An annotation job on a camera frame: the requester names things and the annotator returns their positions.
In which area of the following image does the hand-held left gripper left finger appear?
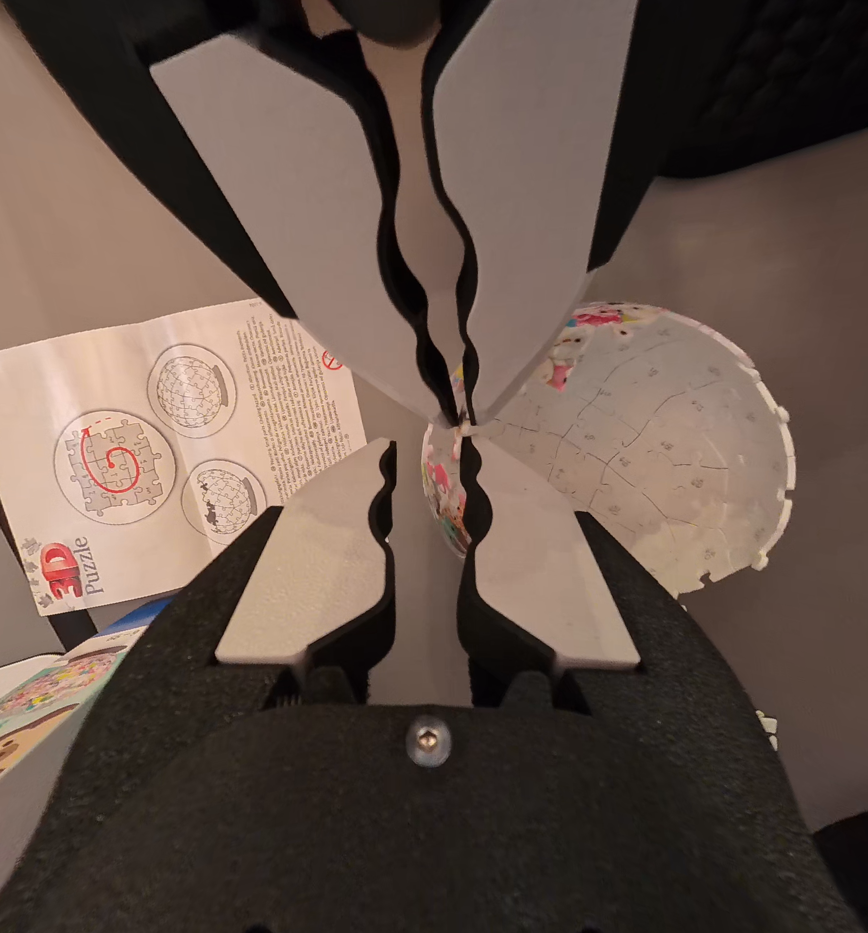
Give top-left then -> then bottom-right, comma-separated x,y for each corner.
215,439 -> 397,704

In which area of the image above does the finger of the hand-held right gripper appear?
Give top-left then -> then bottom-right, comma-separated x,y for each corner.
148,29 -> 460,427
423,0 -> 639,427

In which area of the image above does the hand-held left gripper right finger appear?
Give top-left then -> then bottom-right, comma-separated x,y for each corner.
459,437 -> 642,704

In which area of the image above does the partly built puzzle ball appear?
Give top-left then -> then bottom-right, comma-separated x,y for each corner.
421,300 -> 798,595

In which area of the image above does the printed puzzle box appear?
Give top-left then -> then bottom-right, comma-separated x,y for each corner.
0,594 -> 176,806

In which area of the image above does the folded instruction leaflet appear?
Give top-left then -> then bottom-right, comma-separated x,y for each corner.
0,297 -> 369,619

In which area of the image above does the black cushioned pad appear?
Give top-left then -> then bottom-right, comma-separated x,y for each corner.
652,0 -> 868,181

